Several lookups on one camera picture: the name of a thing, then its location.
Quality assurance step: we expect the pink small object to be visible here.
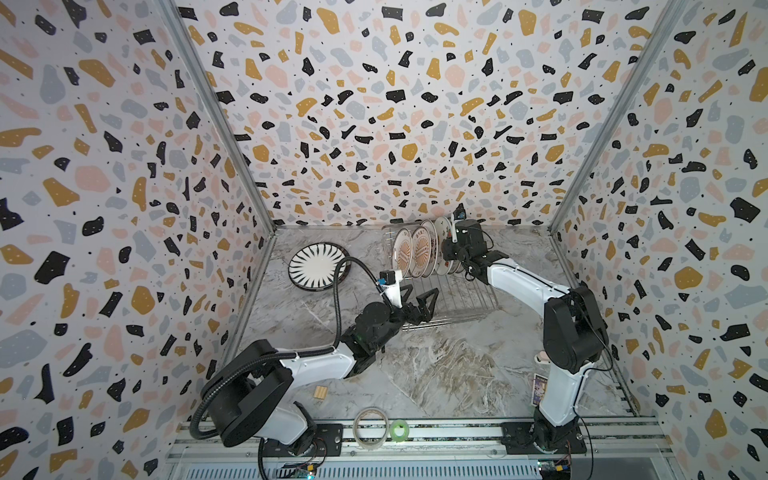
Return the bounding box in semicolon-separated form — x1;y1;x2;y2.
534;351;550;365

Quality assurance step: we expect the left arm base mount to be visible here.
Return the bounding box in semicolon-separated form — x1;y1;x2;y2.
263;423;344;459

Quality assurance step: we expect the green tape roll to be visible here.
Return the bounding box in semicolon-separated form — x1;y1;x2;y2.
389;419;410;443

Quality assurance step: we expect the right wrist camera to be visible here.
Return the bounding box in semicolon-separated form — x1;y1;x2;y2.
452;203;467;221

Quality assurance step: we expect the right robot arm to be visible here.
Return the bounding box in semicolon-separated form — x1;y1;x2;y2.
441;219;608;453

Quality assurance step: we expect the clear tape roll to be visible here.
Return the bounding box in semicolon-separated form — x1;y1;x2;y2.
352;407;389;450

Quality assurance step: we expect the orange sunburst plate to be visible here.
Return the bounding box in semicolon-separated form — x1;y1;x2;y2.
410;220;436;277
392;228;413;278

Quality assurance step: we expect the wire dish rack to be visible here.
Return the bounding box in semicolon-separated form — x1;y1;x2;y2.
382;220;499;330

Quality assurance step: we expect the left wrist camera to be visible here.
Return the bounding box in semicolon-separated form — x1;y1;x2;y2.
378;270;403;308

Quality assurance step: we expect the small wooden block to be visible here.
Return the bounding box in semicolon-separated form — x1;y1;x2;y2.
313;385;328;400

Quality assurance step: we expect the blue striped white plate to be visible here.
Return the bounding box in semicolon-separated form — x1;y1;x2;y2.
286;242;349;292

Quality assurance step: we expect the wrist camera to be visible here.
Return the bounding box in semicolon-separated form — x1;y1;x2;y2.
378;270;403;308
452;203;467;221

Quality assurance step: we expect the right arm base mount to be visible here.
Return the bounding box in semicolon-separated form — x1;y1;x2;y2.
501;419;588;455

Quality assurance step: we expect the colourful card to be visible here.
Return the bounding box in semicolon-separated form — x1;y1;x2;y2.
530;373;548;407

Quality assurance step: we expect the orange sunburst plate front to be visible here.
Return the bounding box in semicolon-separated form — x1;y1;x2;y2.
392;228;413;278

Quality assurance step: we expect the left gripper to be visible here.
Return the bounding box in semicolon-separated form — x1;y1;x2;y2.
368;283;435;354

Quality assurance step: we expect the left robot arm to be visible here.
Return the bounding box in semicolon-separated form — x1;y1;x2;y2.
189;285;439;455

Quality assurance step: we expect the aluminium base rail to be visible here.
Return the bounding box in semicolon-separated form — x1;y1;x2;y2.
158;417;685;479

